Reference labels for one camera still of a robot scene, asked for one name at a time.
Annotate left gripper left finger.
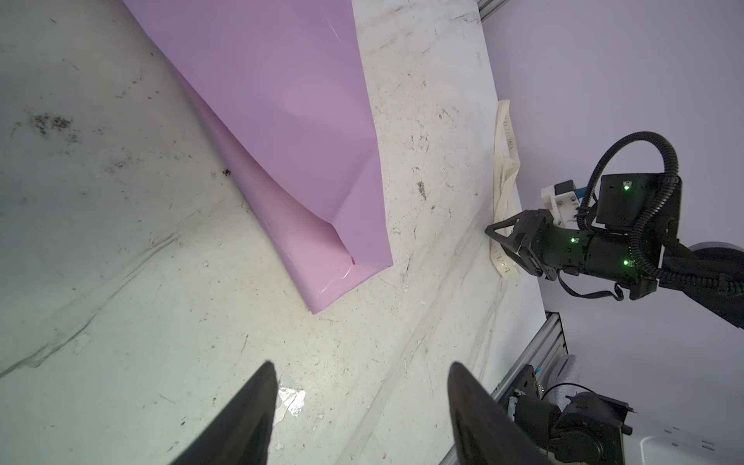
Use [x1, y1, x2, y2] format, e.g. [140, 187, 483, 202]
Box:
[174, 362, 278, 465]

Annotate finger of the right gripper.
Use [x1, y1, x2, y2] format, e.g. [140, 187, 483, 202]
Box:
[486, 211, 532, 273]

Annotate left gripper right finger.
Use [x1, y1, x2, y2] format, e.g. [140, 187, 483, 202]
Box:
[448, 362, 549, 465]

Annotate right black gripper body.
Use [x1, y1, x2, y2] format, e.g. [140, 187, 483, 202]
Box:
[511, 174, 682, 301]

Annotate cream ribbon strip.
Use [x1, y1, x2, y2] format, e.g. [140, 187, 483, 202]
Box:
[490, 100, 520, 281]

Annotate purple pink wrapping paper sheet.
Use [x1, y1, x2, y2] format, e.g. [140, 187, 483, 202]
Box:
[128, 1, 393, 313]

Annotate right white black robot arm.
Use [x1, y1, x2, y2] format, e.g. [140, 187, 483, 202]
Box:
[486, 131, 743, 464]

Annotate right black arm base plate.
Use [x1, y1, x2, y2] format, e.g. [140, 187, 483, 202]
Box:
[499, 364, 541, 420]

